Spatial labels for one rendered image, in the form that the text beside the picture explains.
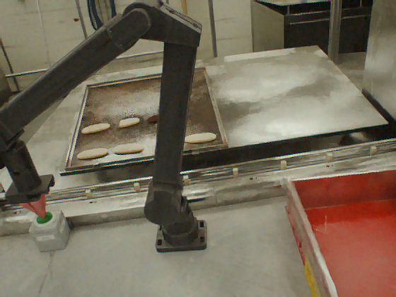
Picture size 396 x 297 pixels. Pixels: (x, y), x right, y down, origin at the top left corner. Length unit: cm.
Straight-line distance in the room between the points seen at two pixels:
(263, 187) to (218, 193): 12
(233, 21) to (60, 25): 217
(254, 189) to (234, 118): 33
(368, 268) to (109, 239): 60
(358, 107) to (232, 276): 75
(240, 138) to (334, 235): 42
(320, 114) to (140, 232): 69
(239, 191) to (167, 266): 27
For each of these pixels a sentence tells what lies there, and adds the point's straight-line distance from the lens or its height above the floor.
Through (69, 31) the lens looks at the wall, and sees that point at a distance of 470.
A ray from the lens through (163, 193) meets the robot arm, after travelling 69.
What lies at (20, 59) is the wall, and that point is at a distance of 500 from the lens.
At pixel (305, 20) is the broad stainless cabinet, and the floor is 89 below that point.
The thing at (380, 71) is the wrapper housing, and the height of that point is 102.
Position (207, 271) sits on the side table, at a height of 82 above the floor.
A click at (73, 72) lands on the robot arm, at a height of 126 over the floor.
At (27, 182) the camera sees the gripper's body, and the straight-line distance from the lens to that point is 82.
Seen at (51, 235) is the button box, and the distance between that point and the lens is 89.
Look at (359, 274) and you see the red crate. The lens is 78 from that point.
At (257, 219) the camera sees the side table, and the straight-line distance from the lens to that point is 87.
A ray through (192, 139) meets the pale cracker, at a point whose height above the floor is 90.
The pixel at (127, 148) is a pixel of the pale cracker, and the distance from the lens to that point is 107.
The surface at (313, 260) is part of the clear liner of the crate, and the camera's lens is 66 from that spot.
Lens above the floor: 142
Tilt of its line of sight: 31 degrees down
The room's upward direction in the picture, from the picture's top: 7 degrees counter-clockwise
